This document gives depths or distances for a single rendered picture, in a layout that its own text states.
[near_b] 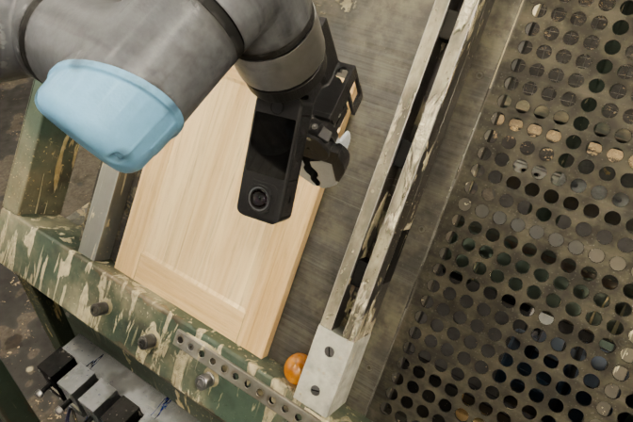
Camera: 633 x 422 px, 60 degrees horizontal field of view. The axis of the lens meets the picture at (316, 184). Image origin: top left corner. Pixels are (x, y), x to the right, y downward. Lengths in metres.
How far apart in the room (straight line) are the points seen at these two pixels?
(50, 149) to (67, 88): 1.00
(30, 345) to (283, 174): 1.91
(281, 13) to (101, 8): 0.11
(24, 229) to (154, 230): 0.34
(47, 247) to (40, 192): 0.14
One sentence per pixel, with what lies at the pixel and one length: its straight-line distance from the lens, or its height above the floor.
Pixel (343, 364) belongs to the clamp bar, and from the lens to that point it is 0.84.
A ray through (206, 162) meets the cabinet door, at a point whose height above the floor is 1.11.
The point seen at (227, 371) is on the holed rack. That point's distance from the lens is 0.98.
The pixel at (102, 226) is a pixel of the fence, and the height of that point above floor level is 0.96.
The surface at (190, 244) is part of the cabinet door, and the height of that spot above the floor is 0.99.
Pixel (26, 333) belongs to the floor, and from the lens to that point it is 2.36.
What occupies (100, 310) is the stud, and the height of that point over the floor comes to 0.87.
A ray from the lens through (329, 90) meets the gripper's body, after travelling 0.51.
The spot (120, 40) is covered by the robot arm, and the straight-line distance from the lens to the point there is 0.33.
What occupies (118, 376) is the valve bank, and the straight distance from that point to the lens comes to 1.20.
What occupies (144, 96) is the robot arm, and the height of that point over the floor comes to 1.55.
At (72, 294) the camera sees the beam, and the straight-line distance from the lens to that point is 1.22.
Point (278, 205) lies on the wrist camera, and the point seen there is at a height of 1.39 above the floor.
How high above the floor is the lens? 1.70
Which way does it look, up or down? 39 degrees down
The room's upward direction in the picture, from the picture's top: straight up
